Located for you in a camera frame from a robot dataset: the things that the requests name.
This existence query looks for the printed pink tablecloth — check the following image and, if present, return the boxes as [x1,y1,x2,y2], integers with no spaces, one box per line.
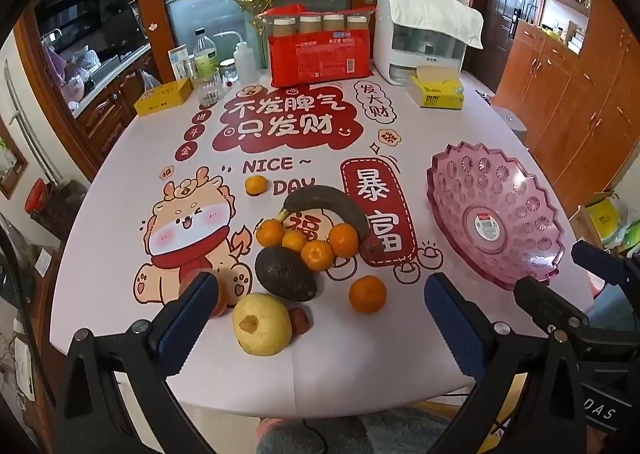
[49,68,597,420]

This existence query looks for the cardboard box with bags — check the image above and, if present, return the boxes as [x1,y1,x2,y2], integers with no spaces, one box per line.
[570,191,639,258]

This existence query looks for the dark green avocado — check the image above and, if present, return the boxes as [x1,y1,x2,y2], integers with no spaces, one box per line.
[255,247,318,302]

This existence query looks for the orange mandarin cluster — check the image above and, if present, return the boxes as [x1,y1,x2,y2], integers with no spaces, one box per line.
[255,219,285,248]
[328,223,359,259]
[300,239,334,272]

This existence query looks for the clear plastic bottle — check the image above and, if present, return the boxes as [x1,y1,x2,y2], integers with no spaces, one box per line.
[193,28,221,107]

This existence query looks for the yellow tissue box right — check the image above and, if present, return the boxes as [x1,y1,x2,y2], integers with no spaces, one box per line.
[406,66,464,110]

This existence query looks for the red drink pack box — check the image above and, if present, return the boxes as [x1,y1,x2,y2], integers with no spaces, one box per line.
[256,4,375,88]

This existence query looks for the yellow flat box left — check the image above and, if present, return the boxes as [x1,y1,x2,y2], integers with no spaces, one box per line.
[134,79,193,117]

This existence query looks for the small yellow-orange mandarin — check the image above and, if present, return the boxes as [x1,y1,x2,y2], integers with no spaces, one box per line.
[281,231,307,253]

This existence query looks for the small white carton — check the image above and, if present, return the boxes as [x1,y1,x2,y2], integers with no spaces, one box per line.
[168,44,190,81]

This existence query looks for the orange wooden cabinets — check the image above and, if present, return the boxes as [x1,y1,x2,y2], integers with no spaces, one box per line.
[494,0,639,214]

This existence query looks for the pink plastic fruit bowl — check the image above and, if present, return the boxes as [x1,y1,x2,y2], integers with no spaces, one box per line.
[426,142,565,290]

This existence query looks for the red apple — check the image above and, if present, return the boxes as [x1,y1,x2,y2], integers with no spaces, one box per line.
[179,267,229,319]

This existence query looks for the orange mandarin alone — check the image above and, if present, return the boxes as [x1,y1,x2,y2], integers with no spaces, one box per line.
[244,174,269,196]

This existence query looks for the yellow pear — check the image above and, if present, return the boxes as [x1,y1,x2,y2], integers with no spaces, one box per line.
[231,293,293,356]

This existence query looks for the white cloth on appliance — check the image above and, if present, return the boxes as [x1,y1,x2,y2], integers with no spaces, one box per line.
[387,0,484,50]

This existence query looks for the white countertop appliance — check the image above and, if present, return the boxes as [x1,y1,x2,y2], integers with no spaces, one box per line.
[373,0,466,85]

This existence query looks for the small glass jar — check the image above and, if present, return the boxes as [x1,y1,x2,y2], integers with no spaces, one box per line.
[220,58,238,88]

